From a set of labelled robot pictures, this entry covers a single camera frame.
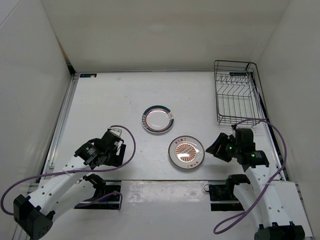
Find black wire dish rack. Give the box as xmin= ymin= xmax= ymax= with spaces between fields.
xmin=213 ymin=59 xmax=269 ymax=126

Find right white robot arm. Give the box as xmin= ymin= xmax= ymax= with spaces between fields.
xmin=206 ymin=128 xmax=306 ymax=240

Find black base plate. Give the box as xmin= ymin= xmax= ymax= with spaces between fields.
xmin=203 ymin=183 xmax=244 ymax=212
xmin=74 ymin=184 xmax=122 ymax=210

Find small black label sticker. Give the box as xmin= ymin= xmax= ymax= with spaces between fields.
xmin=79 ymin=73 xmax=97 ymax=78

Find purple cable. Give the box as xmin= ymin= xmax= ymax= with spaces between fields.
xmin=0 ymin=124 xmax=137 ymax=216
xmin=213 ymin=117 xmax=288 ymax=235

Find green red rimmed plate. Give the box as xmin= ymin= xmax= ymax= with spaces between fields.
xmin=141 ymin=105 xmax=175 ymax=134

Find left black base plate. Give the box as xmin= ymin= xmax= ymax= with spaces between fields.
xmin=74 ymin=184 xmax=122 ymax=210

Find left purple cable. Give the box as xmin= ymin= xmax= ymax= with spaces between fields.
xmin=0 ymin=124 xmax=137 ymax=216

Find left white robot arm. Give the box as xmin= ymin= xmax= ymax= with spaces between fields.
xmin=11 ymin=125 xmax=126 ymax=240

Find small blue rack label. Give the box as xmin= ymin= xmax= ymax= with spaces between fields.
xmin=229 ymin=72 xmax=247 ymax=77

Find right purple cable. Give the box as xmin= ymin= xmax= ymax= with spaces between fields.
xmin=213 ymin=117 xmax=288 ymax=235

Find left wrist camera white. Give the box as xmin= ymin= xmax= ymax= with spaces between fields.
xmin=107 ymin=127 xmax=122 ymax=138

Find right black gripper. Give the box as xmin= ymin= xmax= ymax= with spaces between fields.
xmin=205 ymin=133 xmax=241 ymax=163

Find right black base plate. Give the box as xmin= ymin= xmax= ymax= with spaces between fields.
xmin=203 ymin=183 xmax=244 ymax=212

